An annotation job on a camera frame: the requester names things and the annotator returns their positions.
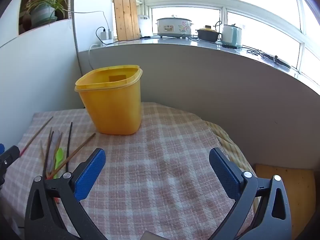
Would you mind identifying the black handheld tool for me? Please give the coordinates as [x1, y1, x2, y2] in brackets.
[260, 51, 292, 69]

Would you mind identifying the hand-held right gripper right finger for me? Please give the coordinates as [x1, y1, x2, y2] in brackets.
[207, 147, 293, 240]

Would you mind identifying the brown wooden chopstick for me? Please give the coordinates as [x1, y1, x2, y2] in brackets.
[49, 133, 96, 178]

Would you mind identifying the brown chopstick with red tip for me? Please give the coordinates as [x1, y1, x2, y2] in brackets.
[19, 116, 54, 155]

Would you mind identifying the black charger cable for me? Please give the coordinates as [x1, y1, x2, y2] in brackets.
[96, 26, 107, 42]

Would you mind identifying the black power cable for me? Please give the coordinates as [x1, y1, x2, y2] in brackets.
[240, 44, 267, 57]

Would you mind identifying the potted spider plant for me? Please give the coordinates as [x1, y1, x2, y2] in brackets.
[24, 0, 86, 28]

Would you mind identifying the white power strip cable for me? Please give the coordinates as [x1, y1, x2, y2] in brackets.
[87, 43, 101, 71]

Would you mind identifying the green plastic spoon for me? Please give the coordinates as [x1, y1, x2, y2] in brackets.
[51, 147, 65, 179]

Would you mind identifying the black chopstick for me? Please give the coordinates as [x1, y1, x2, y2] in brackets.
[65, 122, 73, 173]
[43, 127, 53, 180]

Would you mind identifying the white cabinet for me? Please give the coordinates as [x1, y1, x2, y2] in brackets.
[0, 19, 82, 143]

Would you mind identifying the white power strip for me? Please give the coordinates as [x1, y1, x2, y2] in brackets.
[98, 38, 118, 46]

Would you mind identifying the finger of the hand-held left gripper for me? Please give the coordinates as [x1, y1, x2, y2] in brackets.
[0, 145, 21, 167]

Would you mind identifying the yellow plastic container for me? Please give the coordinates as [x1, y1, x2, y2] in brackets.
[74, 65, 143, 135]

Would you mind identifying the dark casserole pot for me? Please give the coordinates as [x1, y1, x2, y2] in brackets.
[195, 25, 222, 42]

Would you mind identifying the wooden slat board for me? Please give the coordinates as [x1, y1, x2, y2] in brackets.
[112, 0, 141, 42]

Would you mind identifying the floral electric cooker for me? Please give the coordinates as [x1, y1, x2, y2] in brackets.
[156, 15, 194, 39]

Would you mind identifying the pink checked cloth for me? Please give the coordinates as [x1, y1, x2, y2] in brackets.
[0, 102, 257, 240]

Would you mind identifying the light blue electric kettle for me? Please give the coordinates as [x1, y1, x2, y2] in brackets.
[220, 23, 244, 49]

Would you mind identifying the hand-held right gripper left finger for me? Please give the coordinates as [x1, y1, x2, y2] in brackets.
[24, 148, 108, 240]

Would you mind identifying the white window frame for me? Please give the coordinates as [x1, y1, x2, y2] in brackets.
[135, 0, 320, 85]

